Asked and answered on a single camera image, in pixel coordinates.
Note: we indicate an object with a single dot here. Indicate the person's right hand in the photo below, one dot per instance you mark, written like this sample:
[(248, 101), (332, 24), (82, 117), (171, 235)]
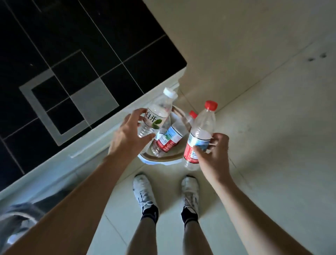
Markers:
[(216, 163)]

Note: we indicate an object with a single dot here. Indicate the person's left hand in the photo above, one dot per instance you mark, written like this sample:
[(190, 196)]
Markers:
[(124, 140)]

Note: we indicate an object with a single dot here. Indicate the person's right thumb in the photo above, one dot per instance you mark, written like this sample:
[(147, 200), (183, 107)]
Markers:
[(200, 153)]

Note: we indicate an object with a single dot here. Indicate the person's left thumb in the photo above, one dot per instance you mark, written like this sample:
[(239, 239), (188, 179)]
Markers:
[(147, 139)]

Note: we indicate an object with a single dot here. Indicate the red-capped clear plastic bottle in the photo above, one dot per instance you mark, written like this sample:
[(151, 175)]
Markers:
[(202, 128)]

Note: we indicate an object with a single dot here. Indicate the white-capped clear plastic bottle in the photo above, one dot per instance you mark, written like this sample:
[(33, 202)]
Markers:
[(157, 115)]

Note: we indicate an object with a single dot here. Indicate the person's left forearm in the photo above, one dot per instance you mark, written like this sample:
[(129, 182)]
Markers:
[(70, 210)]

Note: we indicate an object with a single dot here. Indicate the person's right forearm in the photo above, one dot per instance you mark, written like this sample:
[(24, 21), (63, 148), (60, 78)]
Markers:
[(252, 218)]

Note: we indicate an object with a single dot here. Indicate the red-labelled clear plastic bottle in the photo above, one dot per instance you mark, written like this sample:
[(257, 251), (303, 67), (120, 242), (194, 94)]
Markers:
[(169, 139)]

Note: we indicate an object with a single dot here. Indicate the white bin with brown rim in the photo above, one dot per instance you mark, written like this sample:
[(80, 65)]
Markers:
[(162, 160)]

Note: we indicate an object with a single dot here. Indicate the small red-capped plastic bottle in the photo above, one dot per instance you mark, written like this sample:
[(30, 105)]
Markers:
[(193, 114)]

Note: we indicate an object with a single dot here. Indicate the person's right white shoe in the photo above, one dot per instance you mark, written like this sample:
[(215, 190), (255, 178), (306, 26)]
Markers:
[(190, 190)]

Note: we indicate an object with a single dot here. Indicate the person's white shoe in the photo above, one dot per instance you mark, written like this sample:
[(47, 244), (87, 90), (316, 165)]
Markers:
[(143, 189), (190, 190)]

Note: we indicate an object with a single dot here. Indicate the person's left white shoe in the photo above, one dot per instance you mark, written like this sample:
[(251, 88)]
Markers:
[(143, 189)]

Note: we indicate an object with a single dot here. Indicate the white cabinet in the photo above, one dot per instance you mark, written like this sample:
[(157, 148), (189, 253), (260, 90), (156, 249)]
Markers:
[(91, 155)]

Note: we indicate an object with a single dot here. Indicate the person's right black sock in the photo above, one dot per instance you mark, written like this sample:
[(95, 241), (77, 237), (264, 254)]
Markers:
[(189, 216)]

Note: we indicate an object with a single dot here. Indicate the person's black sock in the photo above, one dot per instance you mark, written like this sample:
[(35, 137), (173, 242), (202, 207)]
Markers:
[(151, 213), (189, 216)]

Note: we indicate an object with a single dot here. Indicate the person's left black sock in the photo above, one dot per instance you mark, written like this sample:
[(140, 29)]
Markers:
[(151, 213)]

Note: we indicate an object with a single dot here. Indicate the person's right leg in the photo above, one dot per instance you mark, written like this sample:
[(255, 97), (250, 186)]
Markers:
[(195, 240)]

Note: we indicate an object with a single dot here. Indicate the person's leg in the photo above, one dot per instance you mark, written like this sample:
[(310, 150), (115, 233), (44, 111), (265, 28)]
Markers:
[(143, 239), (195, 240)]

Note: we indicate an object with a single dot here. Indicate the person's left leg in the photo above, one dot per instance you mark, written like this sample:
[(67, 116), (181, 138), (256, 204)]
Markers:
[(143, 239)]

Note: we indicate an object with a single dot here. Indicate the grey round bin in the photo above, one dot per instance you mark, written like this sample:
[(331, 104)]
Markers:
[(18, 220)]

